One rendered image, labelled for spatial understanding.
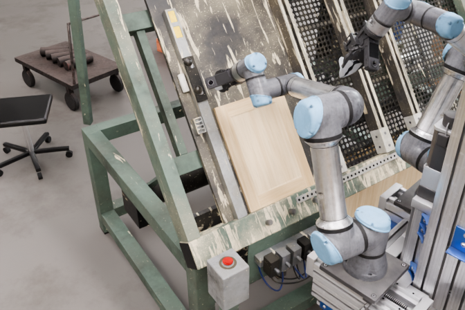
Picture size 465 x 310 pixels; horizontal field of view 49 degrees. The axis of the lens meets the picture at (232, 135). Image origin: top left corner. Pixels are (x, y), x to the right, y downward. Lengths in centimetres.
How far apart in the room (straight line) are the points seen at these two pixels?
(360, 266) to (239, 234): 61
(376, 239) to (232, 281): 58
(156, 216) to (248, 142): 56
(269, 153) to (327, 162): 81
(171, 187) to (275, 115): 62
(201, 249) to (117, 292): 117
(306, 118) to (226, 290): 78
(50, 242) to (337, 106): 253
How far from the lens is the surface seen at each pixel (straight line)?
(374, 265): 179
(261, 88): 184
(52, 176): 424
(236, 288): 200
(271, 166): 232
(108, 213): 345
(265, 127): 233
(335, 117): 151
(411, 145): 214
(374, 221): 169
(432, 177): 180
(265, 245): 229
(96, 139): 305
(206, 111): 218
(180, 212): 208
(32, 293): 334
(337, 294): 194
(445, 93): 212
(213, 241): 214
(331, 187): 157
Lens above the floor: 234
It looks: 32 degrees down
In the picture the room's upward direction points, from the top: 1 degrees counter-clockwise
